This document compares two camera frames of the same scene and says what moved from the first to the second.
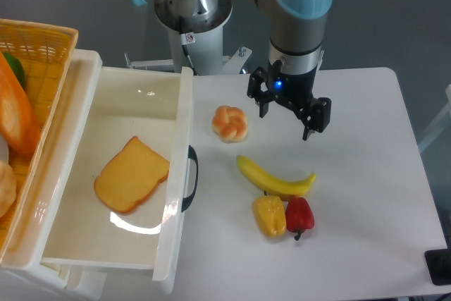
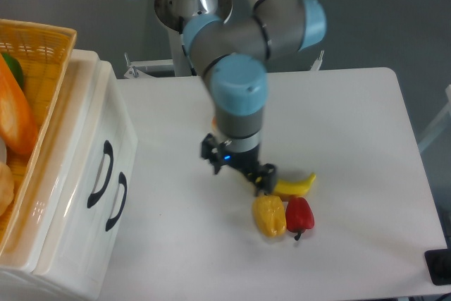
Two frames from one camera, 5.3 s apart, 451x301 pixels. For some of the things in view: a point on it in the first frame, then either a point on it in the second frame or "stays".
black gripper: (294, 89) to (263, 178)
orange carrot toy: (18, 120) stays
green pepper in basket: (17, 68) stays
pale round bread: (8, 187) stays
